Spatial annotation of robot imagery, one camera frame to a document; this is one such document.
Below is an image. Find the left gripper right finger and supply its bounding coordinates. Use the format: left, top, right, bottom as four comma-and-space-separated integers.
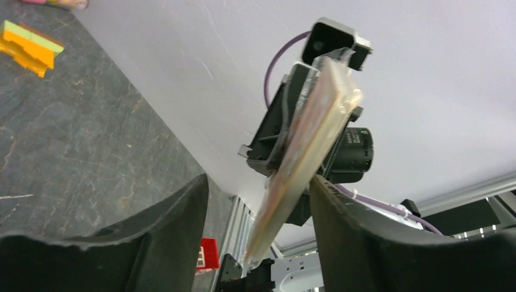
310, 176, 515, 291

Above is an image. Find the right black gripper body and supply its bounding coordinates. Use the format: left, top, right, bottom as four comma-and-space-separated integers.
237, 62, 375, 226

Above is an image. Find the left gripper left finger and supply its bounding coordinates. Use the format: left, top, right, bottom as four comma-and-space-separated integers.
1, 174, 209, 291

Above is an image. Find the small orange spiral notebook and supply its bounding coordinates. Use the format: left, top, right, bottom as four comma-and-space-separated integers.
244, 57, 363, 266

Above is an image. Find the pink capped marker tube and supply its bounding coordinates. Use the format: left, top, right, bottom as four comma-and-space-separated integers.
21, 0, 89, 10

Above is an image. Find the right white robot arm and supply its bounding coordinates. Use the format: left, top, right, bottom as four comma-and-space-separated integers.
214, 177, 515, 291

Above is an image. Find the red window toy brick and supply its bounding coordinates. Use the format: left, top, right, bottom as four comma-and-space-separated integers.
196, 237, 220, 273

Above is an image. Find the orange green block stack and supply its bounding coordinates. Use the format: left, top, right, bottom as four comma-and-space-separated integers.
1, 20, 65, 78

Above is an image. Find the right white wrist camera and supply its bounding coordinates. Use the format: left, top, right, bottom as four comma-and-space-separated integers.
301, 17, 373, 71

